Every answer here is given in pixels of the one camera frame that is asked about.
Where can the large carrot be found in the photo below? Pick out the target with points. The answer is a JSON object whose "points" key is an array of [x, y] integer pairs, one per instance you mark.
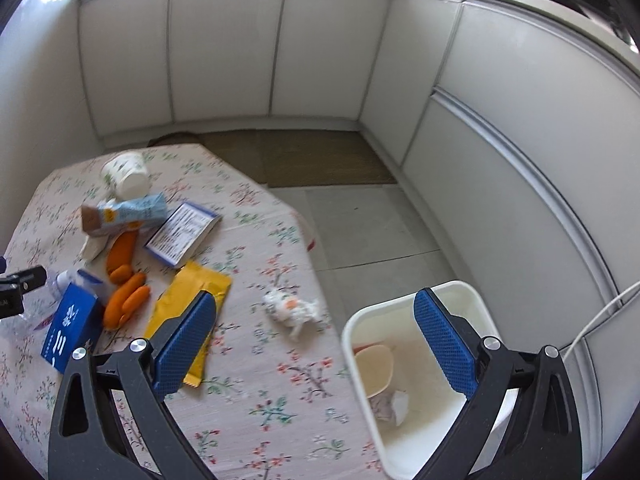
{"points": [[121, 250]]}

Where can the dark blue box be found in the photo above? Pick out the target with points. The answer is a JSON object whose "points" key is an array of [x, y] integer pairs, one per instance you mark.
{"points": [[72, 325]]}

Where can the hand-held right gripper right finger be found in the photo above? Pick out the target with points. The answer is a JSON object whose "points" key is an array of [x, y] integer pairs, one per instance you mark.
{"points": [[445, 345]]}

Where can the beige paper bowl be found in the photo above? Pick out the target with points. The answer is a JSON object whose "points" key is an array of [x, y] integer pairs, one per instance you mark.
{"points": [[372, 367]]}

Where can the white kitchen cabinet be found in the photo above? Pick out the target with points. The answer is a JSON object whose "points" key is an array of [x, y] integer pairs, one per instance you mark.
{"points": [[225, 45], [500, 110]]}

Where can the blue bordered leaflet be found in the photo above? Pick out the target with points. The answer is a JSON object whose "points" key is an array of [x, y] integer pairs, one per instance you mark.
{"points": [[182, 232]]}

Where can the clear plastic bottle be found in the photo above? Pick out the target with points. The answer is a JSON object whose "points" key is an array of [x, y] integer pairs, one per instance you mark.
{"points": [[47, 305]]}

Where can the yellow packet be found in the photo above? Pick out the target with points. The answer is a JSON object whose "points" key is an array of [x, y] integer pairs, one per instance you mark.
{"points": [[195, 282]]}

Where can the white paper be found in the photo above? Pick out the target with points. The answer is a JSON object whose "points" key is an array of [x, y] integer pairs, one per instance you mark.
{"points": [[395, 405]]}

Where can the floral tablecloth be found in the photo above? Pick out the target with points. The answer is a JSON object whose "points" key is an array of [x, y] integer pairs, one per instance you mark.
{"points": [[260, 410]]}

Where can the white plastic bin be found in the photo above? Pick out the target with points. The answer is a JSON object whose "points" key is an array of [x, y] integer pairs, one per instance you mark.
{"points": [[380, 440]]}

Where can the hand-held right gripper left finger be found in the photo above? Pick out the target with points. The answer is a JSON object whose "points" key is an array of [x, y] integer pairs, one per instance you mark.
{"points": [[185, 340]]}

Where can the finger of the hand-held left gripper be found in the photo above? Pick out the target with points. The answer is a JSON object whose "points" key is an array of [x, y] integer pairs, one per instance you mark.
{"points": [[20, 285]]}

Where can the white orange wrapper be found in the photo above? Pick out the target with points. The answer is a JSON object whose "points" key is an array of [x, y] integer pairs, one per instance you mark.
{"points": [[290, 310]]}

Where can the white floral paper cup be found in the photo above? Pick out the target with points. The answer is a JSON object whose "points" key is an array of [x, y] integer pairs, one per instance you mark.
{"points": [[127, 175]]}

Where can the small carrot piece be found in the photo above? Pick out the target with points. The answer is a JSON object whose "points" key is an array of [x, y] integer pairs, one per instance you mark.
{"points": [[120, 274]]}

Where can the light blue snack packet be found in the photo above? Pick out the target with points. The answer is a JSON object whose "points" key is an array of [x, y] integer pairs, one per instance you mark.
{"points": [[130, 212]]}

